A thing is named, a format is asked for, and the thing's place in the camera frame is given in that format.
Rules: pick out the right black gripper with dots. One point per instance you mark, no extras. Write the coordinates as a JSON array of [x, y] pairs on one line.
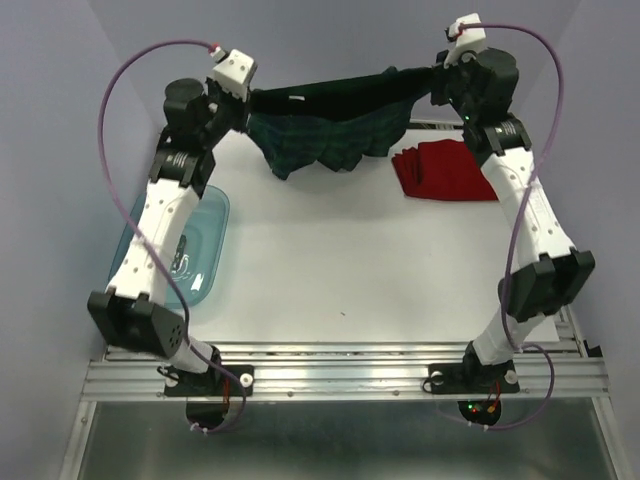
[[441, 75]]

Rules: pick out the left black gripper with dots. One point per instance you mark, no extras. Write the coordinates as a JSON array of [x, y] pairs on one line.
[[242, 107]]

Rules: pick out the green plaid skirt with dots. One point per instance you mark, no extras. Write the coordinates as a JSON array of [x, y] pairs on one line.
[[335, 123]]

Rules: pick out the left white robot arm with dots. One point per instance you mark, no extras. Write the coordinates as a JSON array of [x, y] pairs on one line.
[[131, 312]]

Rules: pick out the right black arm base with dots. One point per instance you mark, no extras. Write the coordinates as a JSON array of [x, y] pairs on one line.
[[482, 386]]

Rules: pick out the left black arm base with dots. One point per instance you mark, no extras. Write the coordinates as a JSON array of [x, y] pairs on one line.
[[214, 400]]

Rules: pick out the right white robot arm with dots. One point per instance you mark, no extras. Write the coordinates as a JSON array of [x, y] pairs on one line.
[[545, 270]]

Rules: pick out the folded red skirt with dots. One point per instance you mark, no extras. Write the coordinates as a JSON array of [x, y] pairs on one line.
[[443, 170]]

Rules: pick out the blue transparent plastic bin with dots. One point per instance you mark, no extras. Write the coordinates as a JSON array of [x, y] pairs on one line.
[[205, 230]]

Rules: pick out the small dark object in bin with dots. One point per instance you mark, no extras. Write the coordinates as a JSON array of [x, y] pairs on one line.
[[180, 255]]

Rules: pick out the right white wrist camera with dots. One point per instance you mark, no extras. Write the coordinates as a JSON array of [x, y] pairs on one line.
[[465, 35]]

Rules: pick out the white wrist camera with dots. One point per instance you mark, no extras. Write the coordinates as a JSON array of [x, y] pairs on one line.
[[233, 72], [465, 35]]

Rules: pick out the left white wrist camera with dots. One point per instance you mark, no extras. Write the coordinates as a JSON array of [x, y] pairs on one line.
[[233, 72]]

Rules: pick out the aluminium mounting rail frame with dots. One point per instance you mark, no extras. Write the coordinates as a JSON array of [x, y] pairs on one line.
[[341, 292]]

